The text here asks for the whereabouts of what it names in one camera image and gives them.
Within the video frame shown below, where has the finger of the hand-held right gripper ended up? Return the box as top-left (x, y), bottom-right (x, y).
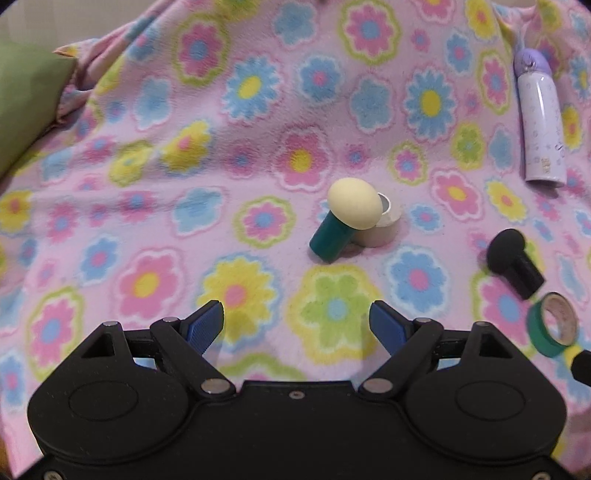
top-left (571, 349), bottom-right (591, 385)

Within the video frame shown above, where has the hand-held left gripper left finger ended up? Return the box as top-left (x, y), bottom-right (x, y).
top-left (78, 300), bottom-right (236, 400)

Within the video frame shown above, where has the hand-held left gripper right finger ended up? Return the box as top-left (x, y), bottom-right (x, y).
top-left (358, 300), bottom-right (517, 400)

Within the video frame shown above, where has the yellow sponge with green handle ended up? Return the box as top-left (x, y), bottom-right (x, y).
top-left (308, 178), bottom-right (382, 264)

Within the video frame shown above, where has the green tape roll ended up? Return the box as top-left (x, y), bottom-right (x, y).
top-left (526, 292), bottom-right (579, 359)

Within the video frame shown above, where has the beige tape roll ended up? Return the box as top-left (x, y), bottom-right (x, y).
top-left (355, 192), bottom-right (404, 248)

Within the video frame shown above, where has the black sponge applicator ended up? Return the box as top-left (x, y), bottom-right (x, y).
top-left (486, 229), bottom-right (547, 300)

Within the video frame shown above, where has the pink floral fleece blanket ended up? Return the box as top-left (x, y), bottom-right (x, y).
top-left (0, 0), bottom-right (591, 480)

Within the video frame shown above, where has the purple white bottle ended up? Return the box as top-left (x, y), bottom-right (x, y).
top-left (513, 47), bottom-right (568, 186)

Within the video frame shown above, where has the green printed pillow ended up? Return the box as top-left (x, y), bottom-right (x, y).
top-left (0, 42), bottom-right (77, 180)

